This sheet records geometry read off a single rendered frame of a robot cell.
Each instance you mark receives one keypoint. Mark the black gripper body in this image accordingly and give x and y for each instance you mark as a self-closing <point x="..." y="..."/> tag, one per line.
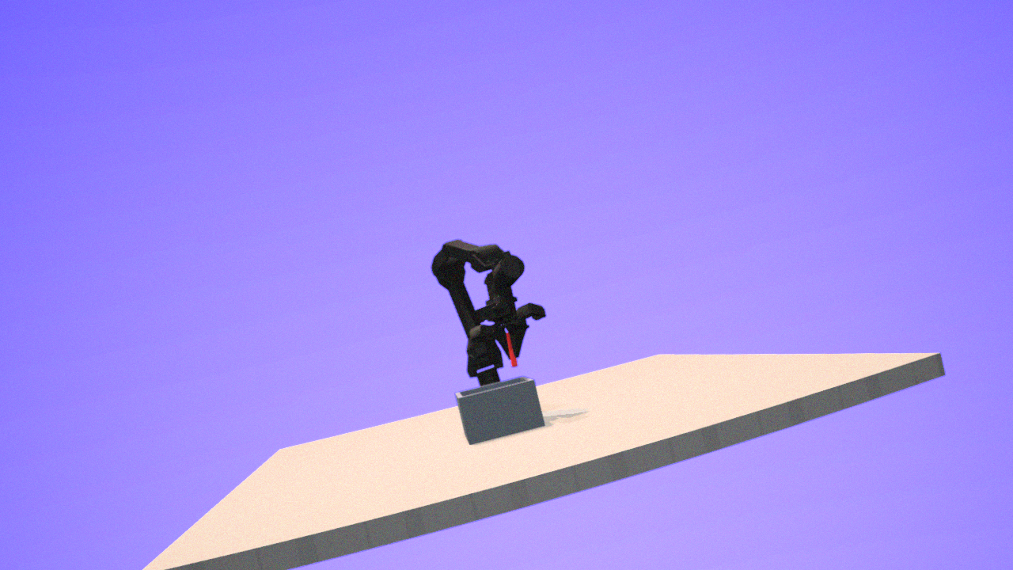
<point x="520" y="315"/>

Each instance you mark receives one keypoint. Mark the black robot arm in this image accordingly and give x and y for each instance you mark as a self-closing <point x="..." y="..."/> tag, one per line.
<point x="448" y="267"/>

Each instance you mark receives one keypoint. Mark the red peg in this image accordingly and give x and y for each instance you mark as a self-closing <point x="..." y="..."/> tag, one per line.
<point x="513" y="360"/>

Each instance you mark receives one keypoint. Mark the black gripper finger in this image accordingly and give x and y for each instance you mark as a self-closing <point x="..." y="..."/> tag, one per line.
<point x="501" y="338"/>
<point x="517" y="333"/>

